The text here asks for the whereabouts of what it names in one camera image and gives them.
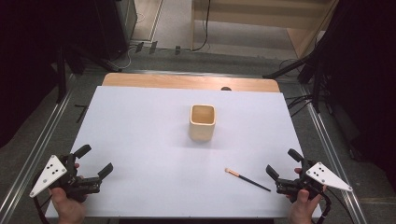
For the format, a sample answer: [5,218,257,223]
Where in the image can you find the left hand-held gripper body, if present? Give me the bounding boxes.
[29,154,102,203]

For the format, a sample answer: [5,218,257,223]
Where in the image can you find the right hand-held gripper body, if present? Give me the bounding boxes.
[275,159,354,199]

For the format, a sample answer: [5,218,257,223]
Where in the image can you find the black makeup brush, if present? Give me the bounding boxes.
[224,167,272,193]

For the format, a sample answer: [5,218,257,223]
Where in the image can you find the beige square pen holder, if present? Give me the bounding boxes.
[188,104,218,143]

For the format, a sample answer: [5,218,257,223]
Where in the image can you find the person's right hand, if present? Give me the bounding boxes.
[287,167,328,224]

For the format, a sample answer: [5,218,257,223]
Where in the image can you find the person's left hand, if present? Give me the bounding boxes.
[48,186,89,224]

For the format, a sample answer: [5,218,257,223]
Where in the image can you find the white table mat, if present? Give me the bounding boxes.
[45,85,323,219]

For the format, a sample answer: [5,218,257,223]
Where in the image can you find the black metal stand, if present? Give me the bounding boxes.
[55,43,124,105]
[262,46,331,115]

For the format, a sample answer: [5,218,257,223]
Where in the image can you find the dark curtain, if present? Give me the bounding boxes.
[306,0,396,190]
[0,0,101,148]

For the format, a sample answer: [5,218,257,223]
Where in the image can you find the wooden table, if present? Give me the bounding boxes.
[101,72,281,93]

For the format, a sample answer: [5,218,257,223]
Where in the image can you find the black cabinet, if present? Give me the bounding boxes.
[92,0,138,62]

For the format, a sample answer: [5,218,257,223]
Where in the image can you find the light wooden shelf unit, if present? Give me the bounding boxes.
[190,0,341,60]

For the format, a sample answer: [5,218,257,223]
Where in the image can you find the metal floor rail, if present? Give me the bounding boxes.
[298,85,369,224]
[0,74,78,223]

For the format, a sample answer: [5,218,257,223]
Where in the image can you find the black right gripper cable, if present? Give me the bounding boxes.
[316,189,332,224]

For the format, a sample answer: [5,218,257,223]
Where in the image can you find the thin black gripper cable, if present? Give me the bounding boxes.
[326,187,357,224]

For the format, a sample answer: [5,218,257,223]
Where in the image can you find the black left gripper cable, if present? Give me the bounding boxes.
[32,178,51,224]

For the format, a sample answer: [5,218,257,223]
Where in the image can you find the black floor cables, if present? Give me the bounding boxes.
[285,92,317,119]

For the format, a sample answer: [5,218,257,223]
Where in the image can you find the white floor cable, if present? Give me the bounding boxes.
[108,45,138,71]

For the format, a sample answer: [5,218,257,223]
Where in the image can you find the black hanging cable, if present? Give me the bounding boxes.
[191,0,212,52]

